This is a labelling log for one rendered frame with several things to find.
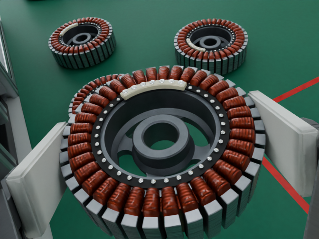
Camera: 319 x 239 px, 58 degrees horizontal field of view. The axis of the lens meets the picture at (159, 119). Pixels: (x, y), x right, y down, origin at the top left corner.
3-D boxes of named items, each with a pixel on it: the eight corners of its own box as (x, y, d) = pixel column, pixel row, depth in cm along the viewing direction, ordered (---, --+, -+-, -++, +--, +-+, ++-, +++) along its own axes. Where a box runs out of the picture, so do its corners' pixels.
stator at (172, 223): (289, 235, 14) (308, 200, 12) (69, 269, 15) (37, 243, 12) (229, 89, 22) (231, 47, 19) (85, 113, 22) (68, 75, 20)
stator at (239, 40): (212, 28, 52) (212, 8, 49) (261, 55, 45) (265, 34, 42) (162, 55, 48) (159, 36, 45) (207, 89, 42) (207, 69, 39)
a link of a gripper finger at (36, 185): (43, 238, 12) (25, 241, 12) (79, 163, 19) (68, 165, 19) (21, 176, 11) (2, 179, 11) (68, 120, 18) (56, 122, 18)
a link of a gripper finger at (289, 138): (300, 132, 11) (320, 129, 11) (246, 91, 18) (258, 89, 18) (301, 199, 12) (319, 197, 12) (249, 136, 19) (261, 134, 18)
